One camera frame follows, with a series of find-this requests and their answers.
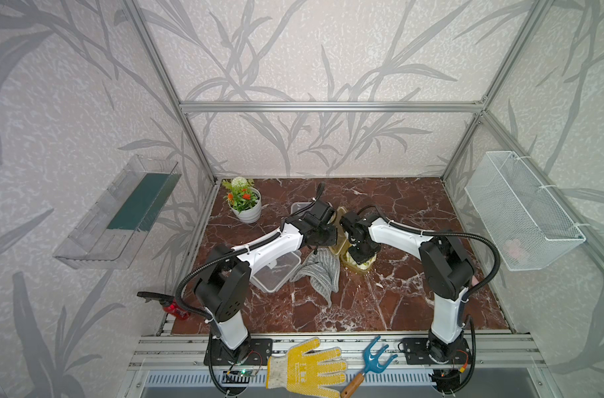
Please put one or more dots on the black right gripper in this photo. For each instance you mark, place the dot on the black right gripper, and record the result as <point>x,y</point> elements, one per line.
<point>360,259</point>

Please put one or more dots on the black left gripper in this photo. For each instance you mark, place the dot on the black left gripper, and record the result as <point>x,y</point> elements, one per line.
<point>333,237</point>

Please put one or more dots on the grey striped cleaning cloth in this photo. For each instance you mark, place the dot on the grey striped cleaning cloth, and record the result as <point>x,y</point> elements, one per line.
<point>322,267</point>

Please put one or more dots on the clear plastic lunch box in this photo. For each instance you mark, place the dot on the clear plastic lunch box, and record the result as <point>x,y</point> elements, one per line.
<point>299,208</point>

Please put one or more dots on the clear lunch box lid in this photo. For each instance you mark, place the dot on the clear lunch box lid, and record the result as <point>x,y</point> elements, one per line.
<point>277,273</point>

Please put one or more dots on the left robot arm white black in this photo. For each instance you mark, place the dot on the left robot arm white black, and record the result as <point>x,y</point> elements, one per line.
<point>217,290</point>

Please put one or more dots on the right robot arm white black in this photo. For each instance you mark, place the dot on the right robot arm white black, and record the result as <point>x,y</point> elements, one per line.
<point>446,265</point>

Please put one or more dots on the white flower pot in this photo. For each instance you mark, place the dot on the white flower pot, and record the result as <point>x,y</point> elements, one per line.
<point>251,209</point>

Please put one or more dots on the green artificial plant with flowers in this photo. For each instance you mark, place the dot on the green artificial plant with flowers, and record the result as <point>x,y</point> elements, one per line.
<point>237,187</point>

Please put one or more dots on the teal garden hand fork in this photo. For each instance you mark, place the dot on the teal garden hand fork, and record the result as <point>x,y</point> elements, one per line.
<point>371,364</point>

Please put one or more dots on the yellow work glove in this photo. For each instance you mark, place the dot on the yellow work glove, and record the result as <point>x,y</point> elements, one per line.
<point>307,370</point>

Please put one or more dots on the red black spray bottle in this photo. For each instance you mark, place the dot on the red black spray bottle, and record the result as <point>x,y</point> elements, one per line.
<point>167,302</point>

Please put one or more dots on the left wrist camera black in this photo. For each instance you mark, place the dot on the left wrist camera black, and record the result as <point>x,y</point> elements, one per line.
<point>318,209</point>

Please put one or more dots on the white wire mesh basket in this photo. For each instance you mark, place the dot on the white wire mesh basket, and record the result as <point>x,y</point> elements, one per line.
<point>514,204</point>

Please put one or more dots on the clear acrylic wall shelf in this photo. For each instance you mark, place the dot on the clear acrylic wall shelf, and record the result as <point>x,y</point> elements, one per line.
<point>113,231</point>

